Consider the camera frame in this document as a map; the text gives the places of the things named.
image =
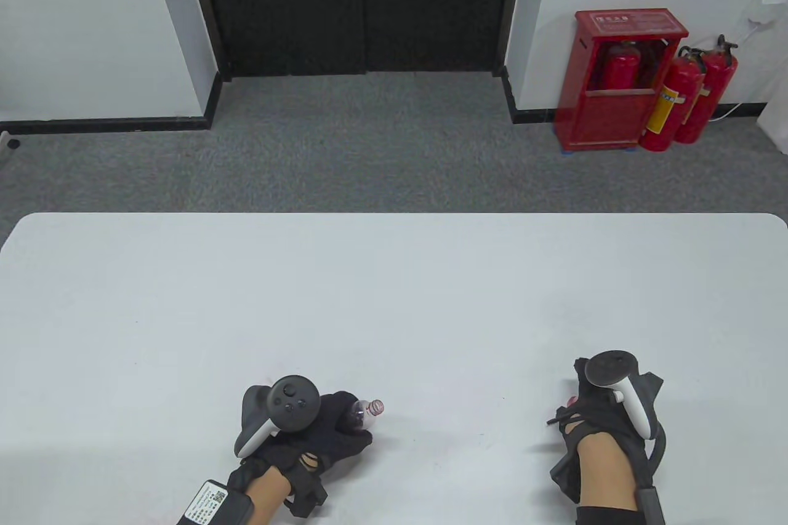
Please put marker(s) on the person's left hand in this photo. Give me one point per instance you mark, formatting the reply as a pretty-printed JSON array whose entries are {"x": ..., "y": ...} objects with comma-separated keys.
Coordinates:
[{"x": 335, "y": 429}]

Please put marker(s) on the person's right hand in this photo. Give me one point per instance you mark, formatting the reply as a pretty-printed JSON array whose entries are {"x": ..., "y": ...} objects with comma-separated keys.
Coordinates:
[{"x": 594, "y": 414}]

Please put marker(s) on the clear soy sauce bottle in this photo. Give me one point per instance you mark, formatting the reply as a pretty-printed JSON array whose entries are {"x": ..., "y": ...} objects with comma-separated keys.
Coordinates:
[{"x": 368, "y": 410}]

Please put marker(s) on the person's right forearm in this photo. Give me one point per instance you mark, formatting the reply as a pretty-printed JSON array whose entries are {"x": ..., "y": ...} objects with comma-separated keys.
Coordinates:
[{"x": 606, "y": 476}]

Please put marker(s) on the person's left forearm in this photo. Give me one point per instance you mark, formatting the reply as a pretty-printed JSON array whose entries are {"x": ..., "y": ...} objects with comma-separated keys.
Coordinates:
[{"x": 268, "y": 497}]

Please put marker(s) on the grey right hand controller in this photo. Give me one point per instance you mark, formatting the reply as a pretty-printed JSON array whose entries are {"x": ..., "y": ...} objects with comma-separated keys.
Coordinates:
[{"x": 609, "y": 368}]

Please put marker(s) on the grey hand controller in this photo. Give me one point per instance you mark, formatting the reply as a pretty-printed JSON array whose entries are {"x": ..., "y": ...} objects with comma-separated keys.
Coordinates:
[
  {"x": 609, "y": 368},
  {"x": 292, "y": 403}
]

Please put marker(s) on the grey left hand controller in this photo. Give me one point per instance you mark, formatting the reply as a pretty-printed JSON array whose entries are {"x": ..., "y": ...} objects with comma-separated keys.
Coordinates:
[{"x": 292, "y": 403}]

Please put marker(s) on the red fire extinguisher cabinet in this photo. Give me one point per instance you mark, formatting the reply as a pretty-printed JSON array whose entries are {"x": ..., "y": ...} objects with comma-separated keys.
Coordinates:
[{"x": 606, "y": 116}]

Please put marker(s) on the red extinguisher with yellow label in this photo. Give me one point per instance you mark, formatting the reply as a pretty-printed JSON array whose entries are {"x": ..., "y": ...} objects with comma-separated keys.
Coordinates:
[{"x": 674, "y": 100}]

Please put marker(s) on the white slanted board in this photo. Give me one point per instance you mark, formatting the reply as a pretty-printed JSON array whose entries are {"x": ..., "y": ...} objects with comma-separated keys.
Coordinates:
[{"x": 777, "y": 128}]

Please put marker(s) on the red extinguisher inside cabinet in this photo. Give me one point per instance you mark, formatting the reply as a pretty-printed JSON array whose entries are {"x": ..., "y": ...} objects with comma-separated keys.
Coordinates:
[{"x": 620, "y": 66}]

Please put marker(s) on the red fire extinguisher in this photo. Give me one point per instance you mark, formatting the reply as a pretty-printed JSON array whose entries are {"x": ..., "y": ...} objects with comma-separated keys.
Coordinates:
[{"x": 714, "y": 82}]

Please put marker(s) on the black double door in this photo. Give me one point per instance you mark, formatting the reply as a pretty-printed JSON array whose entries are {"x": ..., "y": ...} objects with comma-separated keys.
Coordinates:
[{"x": 357, "y": 2}]

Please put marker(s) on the small black floor object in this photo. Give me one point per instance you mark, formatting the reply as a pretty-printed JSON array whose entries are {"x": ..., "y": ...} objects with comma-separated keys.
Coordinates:
[{"x": 12, "y": 142}]

